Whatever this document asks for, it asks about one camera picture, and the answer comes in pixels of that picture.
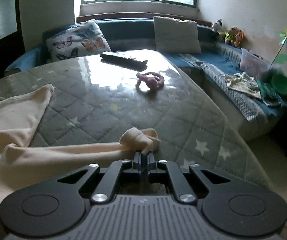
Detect black remote control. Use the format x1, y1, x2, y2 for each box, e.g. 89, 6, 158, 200
100, 51, 148, 72

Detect crumpled white patterned cloth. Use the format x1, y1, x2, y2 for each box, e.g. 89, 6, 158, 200
225, 72, 262, 99

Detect teal corner sofa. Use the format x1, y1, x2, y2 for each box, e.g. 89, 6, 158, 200
6, 18, 286, 141

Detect orange green plush toys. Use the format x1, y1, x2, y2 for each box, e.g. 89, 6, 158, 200
224, 27, 245, 49

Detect plain grey pillow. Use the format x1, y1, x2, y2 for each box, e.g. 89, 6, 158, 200
153, 16, 201, 54

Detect cream knit garment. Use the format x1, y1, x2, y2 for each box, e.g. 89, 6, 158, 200
0, 85, 160, 204

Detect clear plastic storage box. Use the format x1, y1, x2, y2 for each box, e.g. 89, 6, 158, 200
239, 48, 270, 79

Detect butterfly print pillow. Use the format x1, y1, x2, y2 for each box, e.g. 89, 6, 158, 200
46, 20, 111, 62

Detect black white plush toy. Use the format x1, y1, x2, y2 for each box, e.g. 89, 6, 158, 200
212, 19, 225, 36

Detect green plastic bowl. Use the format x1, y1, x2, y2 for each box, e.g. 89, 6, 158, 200
271, 73, 287, 95

